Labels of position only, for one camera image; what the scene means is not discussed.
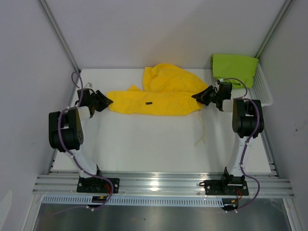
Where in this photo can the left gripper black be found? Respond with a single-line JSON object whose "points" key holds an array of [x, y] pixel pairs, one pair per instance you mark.
{"points": [[105, 101]]}

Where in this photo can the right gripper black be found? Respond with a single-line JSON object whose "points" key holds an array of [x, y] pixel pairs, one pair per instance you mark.
{"points": [[202, 96]]}

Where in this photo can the yellow shorts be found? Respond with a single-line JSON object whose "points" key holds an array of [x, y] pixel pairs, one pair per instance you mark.
{"points": [[167, 91]]}

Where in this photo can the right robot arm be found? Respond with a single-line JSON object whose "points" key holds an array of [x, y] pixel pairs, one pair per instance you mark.
{"points": [[247, 124]]}

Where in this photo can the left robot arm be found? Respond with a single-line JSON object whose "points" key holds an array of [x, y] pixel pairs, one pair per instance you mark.
{"points": [[65, 130]]}

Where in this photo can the green folded shorts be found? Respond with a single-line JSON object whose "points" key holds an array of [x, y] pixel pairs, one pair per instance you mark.
{"points": [[235, 66]]}

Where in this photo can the white perforated plastic basket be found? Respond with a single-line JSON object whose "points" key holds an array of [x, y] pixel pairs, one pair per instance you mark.
{"points": [[260, 89]]}

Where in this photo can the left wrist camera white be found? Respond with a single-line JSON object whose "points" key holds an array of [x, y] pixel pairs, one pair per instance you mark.
{"points": [[88, 86]]}

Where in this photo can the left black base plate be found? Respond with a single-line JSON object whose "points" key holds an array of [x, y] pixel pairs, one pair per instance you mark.
{"points": [[93, 185]]}

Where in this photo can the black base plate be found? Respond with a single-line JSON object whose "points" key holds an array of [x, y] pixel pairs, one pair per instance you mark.
{"points": [[216, 187], [93, 185]]}

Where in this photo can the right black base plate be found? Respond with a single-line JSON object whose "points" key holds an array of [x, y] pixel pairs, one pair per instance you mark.
{"points": [[216, 187]]}

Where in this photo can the left aluminium corner post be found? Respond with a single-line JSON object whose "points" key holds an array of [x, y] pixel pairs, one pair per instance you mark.
{"points": [[58, 33]]}

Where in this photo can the aluminium corner post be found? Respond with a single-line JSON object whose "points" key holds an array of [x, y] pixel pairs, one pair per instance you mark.
{"points": [[58, 33], [286, 6]]}

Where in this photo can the white slotted cable duct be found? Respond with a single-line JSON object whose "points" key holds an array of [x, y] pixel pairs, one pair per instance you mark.
{"points": [[133, 200]]}

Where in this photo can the aluminium mounting rail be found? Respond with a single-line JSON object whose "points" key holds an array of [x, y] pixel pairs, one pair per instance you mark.
{"points": [[161, 184]]}

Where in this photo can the right aluminium corner post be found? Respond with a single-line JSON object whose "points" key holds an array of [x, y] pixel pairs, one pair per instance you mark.
{"points": [[286, 6]]}

